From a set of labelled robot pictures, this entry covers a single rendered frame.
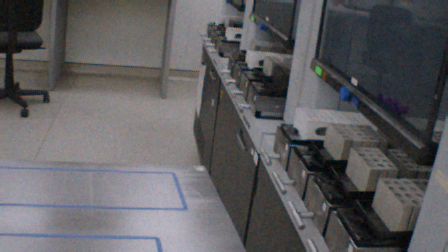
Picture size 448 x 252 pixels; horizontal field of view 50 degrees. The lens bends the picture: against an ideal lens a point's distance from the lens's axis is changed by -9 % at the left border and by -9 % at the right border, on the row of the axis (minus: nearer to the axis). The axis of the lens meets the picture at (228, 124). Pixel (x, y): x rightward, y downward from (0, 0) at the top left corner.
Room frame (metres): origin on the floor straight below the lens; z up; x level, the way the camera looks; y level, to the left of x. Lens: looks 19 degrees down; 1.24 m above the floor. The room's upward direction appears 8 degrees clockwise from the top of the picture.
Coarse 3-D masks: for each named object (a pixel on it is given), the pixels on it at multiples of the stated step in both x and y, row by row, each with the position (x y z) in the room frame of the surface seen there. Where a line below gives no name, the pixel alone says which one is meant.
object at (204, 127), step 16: (224, 0) 3.05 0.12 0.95; (240, 16) 3.03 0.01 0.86; (240, 48) 2.38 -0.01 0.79; (208, 64) 2.73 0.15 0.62; (208, 80) 2.65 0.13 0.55; (208, 96) 2.58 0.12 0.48; (208, 112) 2.52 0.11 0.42; (208, 128) 2.45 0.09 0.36; (208, 144) 2.39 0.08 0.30; (208, 160) 2.33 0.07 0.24
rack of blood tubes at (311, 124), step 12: (300, 108) 1.28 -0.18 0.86; (300, 120) 1.23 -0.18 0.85; (312, 120) 1.20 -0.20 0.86; (324, 120) 1.21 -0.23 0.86; (336, 120) 1.22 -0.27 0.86; (348, 120) 1.24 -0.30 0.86; (360, 120) 1.26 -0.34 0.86; (300, 132) 1.21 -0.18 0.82; (312, 132) 1.19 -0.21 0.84; (324, 132) 1.28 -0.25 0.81
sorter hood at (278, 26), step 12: (264, 0) 1.98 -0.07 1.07; (276, 0) 1.80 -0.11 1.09; (288, 0) 1.65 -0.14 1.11; (252, 12) 2.15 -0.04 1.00; (264, 12) 1.95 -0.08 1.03; (276, 12) 1.77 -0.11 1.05; (288, 12) 1.63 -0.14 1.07; (264, 24) 1.87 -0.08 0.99; (276, 24) 1.75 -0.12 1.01; (288, 24) 1.61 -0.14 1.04; (276, 36) 1.68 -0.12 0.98; (288, 36) 1.59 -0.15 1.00; (288, 48) 1.57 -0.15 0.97
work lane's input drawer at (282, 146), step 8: (280, 128) 1.28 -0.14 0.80; (288, 128) 1.25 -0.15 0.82; (296, 128) 1.24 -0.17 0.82; (280, 136) 1.25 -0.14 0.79; (288, 136) 1.20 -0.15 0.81; (296, 136) 1.20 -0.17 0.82; (280, 144) 1.24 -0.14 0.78; (288, 144) 1.17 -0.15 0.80; (296, 144) 1.18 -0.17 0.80; (304, 144) 1.18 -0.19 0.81; (264, 152) 1.23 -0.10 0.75; (280, 152) 1.22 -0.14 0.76; (288, 152) 1.16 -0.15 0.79; (264, 160) 1.20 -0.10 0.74; (280, 160) 1.21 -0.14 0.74; (288, 160) 1.16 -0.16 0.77
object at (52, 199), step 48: (0, 192) 0.71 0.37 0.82; (48, 192) 0.74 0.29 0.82; (96, 192) 0.77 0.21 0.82; (144, 192) 0.79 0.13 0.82; (192, 192) 0.82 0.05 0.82; (0, 240) 0.57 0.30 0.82; (48, 240) 0.59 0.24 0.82; (96, 240) 0.62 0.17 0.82; (144, 240) 0.64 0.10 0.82; (192, 240) 0.66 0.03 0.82; (240, 240) 0.68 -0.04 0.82
